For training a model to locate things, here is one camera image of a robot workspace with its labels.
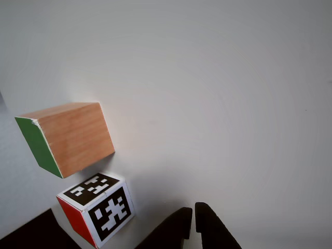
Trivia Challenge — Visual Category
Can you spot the wooden cube with green face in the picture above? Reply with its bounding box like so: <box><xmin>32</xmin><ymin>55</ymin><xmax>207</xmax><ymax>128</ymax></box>
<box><xmin>15</xmin><ymin>102</ymin><xmax>116</xmax><ymax>179</ymax></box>

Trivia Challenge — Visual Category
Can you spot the cube with black-white marker faces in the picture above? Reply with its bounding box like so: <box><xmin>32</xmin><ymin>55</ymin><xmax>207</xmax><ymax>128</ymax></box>
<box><xmin>56</xmin><ymin>172</ymin><xmax>135</xmax><ymax>249</ymax></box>

